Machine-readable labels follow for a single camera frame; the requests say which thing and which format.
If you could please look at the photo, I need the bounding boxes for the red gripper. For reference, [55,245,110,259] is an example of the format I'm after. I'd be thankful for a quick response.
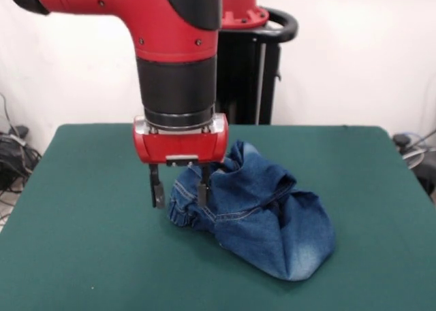
[132,113,229,210]

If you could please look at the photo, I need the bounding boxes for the blue denim jeans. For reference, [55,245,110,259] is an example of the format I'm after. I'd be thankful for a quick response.
[166,139,337,282]

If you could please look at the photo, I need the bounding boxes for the dark green table cloth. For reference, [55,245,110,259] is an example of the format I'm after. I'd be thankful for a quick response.
[0,122,436,311]

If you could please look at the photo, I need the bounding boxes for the black power adapter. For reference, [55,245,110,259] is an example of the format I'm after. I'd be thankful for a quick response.
[9,125,31,139]

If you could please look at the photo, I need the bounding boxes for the dark grey stand base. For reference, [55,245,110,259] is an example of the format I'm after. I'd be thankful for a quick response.
[414,156,436,203]

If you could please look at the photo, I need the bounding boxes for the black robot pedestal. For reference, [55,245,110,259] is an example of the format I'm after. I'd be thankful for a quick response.
[217,6,299,125]

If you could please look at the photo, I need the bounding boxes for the black cable tangle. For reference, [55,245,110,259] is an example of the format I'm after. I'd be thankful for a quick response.
[0,92,44,223]

